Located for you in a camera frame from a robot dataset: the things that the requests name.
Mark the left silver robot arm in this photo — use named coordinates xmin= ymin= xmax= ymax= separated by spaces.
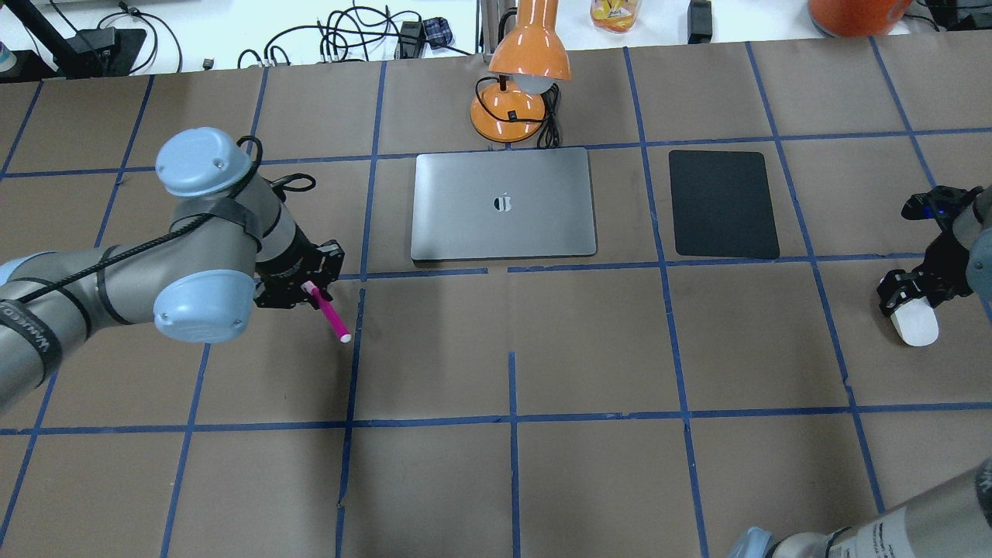
xmin=1 ymin=127 xmax=345 ymax=411

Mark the white computer mouse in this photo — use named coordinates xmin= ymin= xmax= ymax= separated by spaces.
xmin=890 ymin=299 xmax=939 ymax=347

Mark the black mousepad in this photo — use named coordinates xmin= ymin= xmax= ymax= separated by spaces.
xmin=667 ymin=150 xmax=780 ymax=259

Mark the orange bucket grey lid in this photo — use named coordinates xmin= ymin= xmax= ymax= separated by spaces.
xmin=807 ymin=1 xmax=913 ymax=38

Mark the black camera stand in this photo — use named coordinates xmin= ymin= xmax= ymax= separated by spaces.
xmin=2 ymin=1 xmax=149 ymax=79

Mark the aluminium frame post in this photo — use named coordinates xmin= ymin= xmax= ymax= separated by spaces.
xmin=476 ymin=0 xmax=514 ymax=54

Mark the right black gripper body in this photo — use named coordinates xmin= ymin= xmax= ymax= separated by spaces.
xmin=877 ymin=186 xmax=979 ymax=317

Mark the orange desk lamp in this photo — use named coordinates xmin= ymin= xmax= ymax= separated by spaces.
xmin=469 ymin=1 xmax=573 ymax=149

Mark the black power adapter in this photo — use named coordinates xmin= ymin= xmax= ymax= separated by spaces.
xmin=687 ymin=0 xmax=715 ymax=45

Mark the silver laptop notebook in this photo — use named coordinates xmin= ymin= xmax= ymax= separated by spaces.
xmin=408 ymin=147 xmax=598 ymax=261

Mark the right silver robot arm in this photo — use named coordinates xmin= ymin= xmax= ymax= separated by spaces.
xmin=730 ymin=186 xmax=991 ymax=557

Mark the black lamp power cable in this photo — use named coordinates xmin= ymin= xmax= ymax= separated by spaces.
xmin=496 ymin=74 xmax=563 ymax=150

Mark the black cable bundle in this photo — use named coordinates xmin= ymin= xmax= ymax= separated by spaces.
xmin=236 ymin=6 xmax=425 ymax=69

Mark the plaid cloth pouch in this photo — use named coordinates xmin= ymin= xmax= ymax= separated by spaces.
xmin=422 ymin=17 xmax=453 ymax=50

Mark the pink marker pen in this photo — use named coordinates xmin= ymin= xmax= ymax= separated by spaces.
xmin=301 ymin=281 xmax=353 ymax=345

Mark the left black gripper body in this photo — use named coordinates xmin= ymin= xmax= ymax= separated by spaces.
xmin=254 ymin=229 xmax=345 ymax=308

